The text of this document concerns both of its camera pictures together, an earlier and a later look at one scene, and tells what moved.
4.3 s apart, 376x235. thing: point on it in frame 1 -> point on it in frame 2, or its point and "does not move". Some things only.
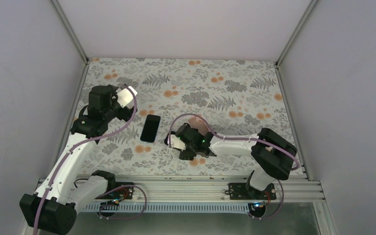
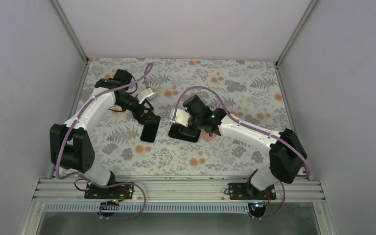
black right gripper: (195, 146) -> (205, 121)
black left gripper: (126, 114) -> (142, 120)
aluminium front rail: (213, 190) does not move
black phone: (150, 128) does not move
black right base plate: (245, 191) does not move
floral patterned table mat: (234, 97) does not move
